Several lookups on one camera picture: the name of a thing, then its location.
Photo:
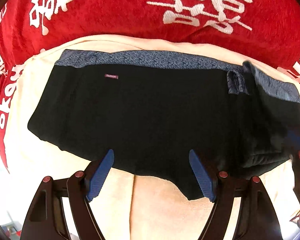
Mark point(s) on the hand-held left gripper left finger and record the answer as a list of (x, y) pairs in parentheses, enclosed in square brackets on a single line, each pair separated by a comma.
[(101, 175)]

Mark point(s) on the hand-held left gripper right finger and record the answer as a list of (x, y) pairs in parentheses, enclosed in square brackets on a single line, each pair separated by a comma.
[(202, 177)]

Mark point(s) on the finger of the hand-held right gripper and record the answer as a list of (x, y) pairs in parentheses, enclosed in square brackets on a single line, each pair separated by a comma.
[(297, 138)]

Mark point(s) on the black pants with blue trim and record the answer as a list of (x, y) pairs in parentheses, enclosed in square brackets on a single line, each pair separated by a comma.
[(140, 110)]

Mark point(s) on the cream cloth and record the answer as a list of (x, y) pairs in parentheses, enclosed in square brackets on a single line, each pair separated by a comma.
[(160, 215)]

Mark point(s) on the red printed blanket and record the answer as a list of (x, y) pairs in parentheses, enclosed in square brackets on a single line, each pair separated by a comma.
[(115, 10)]

